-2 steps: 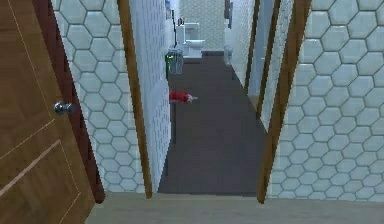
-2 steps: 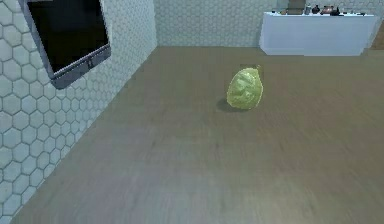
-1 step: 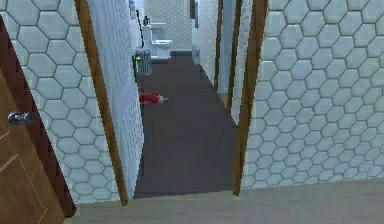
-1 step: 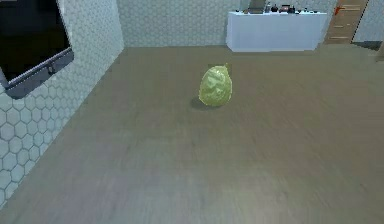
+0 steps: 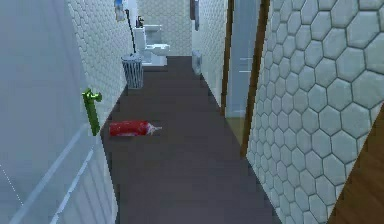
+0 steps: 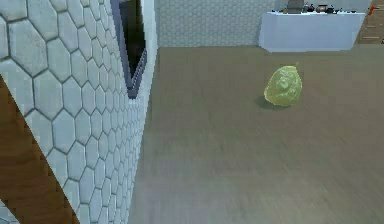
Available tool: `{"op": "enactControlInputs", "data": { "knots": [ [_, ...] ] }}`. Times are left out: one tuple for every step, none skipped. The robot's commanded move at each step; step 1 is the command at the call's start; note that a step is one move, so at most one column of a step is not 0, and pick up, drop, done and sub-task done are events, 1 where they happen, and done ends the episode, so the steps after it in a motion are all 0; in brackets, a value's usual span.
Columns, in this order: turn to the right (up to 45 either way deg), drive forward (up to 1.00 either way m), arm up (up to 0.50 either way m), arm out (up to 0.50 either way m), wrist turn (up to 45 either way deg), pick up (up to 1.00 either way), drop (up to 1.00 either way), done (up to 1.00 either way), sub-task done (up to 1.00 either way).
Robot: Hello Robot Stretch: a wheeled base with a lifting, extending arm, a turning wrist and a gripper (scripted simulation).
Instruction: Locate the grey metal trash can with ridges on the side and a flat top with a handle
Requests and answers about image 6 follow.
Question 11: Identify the grey framed window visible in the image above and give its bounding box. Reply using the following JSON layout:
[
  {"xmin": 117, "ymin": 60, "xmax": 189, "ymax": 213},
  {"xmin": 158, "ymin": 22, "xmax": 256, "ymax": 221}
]
[{"xmin": 110, "ymin": 0, "xmax": 148, "ymax": 100}]

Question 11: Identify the brown wooden plank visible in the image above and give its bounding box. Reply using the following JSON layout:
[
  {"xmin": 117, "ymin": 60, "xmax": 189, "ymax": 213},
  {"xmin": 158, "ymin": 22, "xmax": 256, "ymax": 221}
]
[{"xmin": 0, "ymin": 75, "xmax": 81, "ymax": 224}]

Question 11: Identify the white counter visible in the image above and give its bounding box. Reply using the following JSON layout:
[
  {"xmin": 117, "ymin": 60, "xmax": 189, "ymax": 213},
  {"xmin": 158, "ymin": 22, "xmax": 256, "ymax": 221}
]
[{"xmin": 258, "ymin": 11, "xmax": 367, "ymax": 53}]

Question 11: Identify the green lettuce head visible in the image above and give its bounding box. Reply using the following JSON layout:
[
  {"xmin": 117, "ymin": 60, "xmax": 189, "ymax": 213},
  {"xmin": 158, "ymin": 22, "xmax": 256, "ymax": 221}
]
[{"xmin": 263, "ymin": 65, "xmax": 303, "ymax": 108}]

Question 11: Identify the brown wooden cupboard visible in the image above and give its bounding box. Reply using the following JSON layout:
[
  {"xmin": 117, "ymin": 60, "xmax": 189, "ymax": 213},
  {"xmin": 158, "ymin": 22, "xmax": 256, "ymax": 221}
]
[{"xmin": 354, "ymin": 0, "xmax": 384, "ymax": 46}]

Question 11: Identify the grey box appliance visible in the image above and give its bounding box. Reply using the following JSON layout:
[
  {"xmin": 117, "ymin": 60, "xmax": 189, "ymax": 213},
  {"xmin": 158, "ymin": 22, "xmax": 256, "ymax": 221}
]
[{"xmin": 286, "ymin": 0, "xmax": 305, "ymax": 15}]

